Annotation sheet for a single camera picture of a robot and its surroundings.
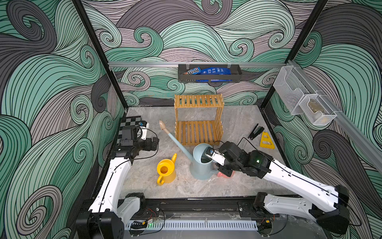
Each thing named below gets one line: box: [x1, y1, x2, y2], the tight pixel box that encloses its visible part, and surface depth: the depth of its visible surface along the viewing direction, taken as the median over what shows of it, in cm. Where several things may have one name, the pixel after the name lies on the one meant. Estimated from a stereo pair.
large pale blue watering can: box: [158, 119, 218, 181], surface depth 80 cm
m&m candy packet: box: [181, 66, 202, 75], surface depth 94 cm
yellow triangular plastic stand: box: [259, 131, 276, 150], surface depth 101 cm
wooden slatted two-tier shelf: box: [174, 93, 225, 146], surface depth 106 cm
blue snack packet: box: [195, 67, 233, 82], surface depth 94 cm
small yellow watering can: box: [157, 152, 178, 186], surface depth 78 cm
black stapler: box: [247, 122, 265, 141], surface depth 105 cm
